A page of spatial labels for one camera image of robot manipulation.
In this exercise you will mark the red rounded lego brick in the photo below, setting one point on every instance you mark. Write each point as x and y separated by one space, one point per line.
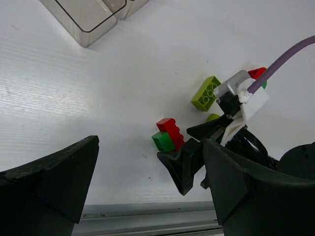
256 73

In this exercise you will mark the clear bin near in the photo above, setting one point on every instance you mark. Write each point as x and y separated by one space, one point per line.
85 20

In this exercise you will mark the green square lego brick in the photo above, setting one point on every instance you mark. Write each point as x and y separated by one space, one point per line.
163 141

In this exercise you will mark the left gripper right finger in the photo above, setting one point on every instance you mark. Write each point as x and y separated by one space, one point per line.
252 200

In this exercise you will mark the lime square lego brick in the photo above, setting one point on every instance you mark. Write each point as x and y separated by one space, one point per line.
212 117

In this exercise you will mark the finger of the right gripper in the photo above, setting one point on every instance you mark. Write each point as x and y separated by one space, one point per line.
182 165
205 130

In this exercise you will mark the red long lego brick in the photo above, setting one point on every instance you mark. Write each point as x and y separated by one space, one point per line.
169 126

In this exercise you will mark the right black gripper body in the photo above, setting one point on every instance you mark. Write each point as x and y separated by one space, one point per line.
297 159

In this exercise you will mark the lime long lego brick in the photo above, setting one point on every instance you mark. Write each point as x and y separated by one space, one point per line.
204 98

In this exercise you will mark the aluminium front rail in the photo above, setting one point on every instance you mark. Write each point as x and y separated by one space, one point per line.
154 219

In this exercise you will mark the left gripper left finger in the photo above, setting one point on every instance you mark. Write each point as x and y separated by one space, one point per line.
46 197

